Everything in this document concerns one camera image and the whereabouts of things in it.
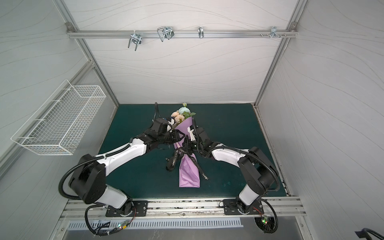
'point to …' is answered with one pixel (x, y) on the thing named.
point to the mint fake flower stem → (185, 111)
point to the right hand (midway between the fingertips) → (184, 140)
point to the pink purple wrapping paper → (189, 173)
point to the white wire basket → (59, 124)
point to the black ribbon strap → (174, 158)
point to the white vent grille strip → (81, 224)
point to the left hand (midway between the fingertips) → (186, 134)
